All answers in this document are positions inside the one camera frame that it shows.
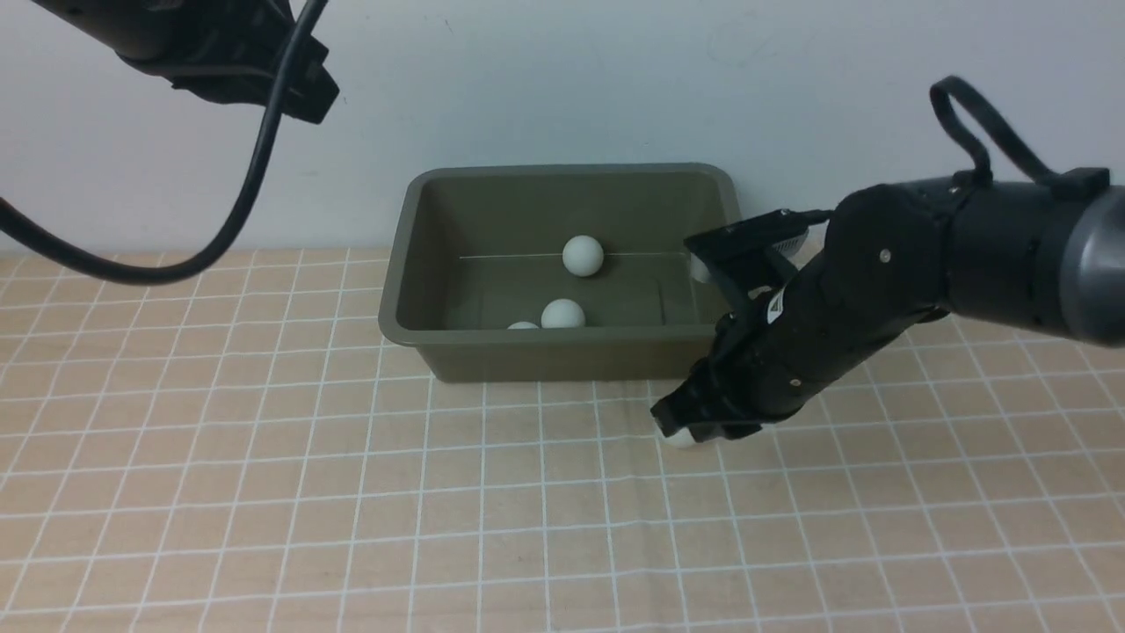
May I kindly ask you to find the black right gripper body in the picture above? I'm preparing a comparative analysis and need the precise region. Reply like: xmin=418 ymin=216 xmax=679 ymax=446
xmin=707 ymin=250 xmax=946 ymax=419

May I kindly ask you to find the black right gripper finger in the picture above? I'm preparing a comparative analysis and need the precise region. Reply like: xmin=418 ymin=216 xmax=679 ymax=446
xmin=650 ymin=374 xmax=792 ymax=440

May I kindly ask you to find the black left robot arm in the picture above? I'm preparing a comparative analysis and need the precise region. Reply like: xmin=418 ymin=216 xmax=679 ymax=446
xmin=39 ymin=1 xmax=297 ymax=106

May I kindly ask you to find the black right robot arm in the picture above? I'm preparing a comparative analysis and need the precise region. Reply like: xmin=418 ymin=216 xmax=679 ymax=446
xmin=651 ymin=170 xmax=1124 ymax=444

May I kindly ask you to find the olive green plastic bin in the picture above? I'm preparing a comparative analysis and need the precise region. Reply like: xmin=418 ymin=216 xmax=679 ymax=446
xmin=378 ymin=162 xmax=743 ymax=383

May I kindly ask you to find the checkered peach tablecloth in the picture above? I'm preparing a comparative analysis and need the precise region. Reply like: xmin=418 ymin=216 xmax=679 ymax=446
xmin=1 ymin=250 xmax=1124 ymax=632

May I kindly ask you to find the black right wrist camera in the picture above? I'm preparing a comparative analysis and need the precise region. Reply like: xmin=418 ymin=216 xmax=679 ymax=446
xmin=683 ymin=208 xmax=833 ymax=283

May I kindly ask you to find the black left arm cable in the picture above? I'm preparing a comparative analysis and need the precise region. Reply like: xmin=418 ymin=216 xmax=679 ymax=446
xmin=0 ymin=0 xmax=330 ymax=284

